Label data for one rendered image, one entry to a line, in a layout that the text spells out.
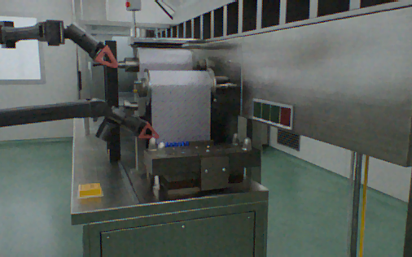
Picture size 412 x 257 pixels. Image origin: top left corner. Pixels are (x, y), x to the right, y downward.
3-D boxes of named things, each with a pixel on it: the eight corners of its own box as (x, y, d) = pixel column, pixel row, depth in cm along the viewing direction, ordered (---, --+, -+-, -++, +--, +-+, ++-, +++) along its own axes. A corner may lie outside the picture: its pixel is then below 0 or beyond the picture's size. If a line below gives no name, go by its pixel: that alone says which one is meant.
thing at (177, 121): (151, 150, 140) (151, 102, 137) (209, 145, 148) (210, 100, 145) (152, 150, 140) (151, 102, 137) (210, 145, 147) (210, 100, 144)
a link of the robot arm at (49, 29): (-3, 48, 151) (-6, 20, 149) (11, 49, 156) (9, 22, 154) (49, 47, 124) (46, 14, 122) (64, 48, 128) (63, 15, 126)
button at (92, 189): (79, 191, 127) (78, 184, 127) (100, 189, 130) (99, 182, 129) (79, 198, 121) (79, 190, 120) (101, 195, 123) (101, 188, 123)
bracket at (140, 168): (129, 172, 151) (126, 98, 146) (144, 170, 153) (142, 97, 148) (130, 175, 146) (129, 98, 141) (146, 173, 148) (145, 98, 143)
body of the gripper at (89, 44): (93, 58, 127) (74, 43, 125) (92, 58, 137) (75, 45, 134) (104, 44, 128) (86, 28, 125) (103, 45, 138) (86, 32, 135)
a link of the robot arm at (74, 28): (60, 32, 125) (71, 19, 125) (62, 32, 132) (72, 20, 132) (77, 45, 128) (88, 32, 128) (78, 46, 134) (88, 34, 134)
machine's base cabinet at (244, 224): (81, 202, 359) (76, 115, 344) (147, 195, 380) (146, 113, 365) (92, 466, 124) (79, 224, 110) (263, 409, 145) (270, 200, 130)
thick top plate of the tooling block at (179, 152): (143, 164, 136) (143, 148, 135) (242, 156, 149) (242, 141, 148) (152, 176, 121) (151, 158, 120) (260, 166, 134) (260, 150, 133)
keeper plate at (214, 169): (199, 188, 127) (199, 158, 125) (225, 185, 130) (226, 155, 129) (201, 190, 125) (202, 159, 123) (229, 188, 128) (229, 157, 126)
